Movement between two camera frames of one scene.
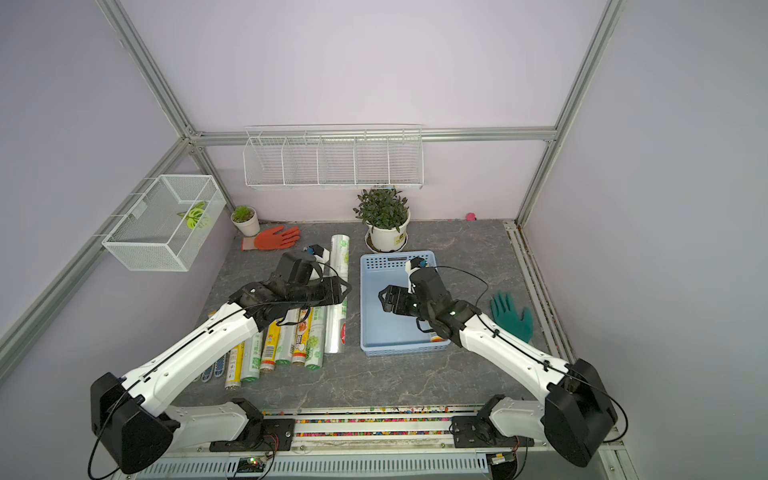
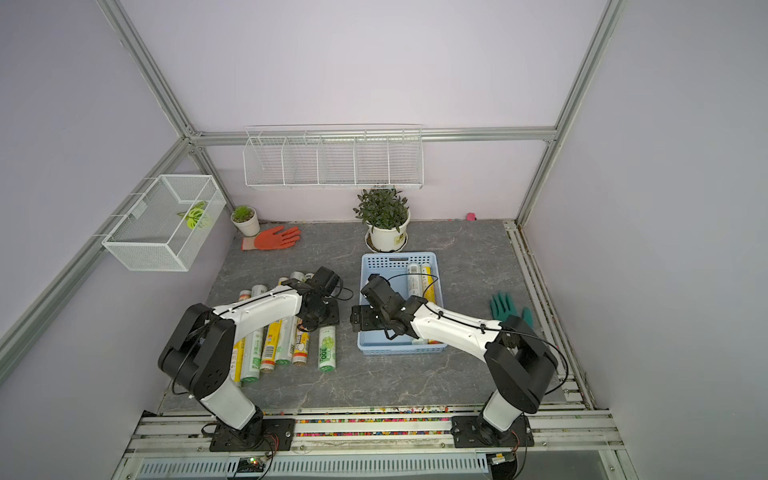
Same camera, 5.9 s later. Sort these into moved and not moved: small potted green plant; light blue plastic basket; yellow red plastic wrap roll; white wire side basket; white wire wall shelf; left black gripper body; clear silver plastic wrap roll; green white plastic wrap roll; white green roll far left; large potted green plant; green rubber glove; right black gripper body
Moved: left black gripper body; clear silver plastic wrap roll; green white plastic wrap roll; right black gripper body
Not moved: white green roll far left; white wire wall shelf; large potted green plant; small potted green plant; green rubber glove; light blue plastic basket; white wire side basket; yellow red plastic wrap roll
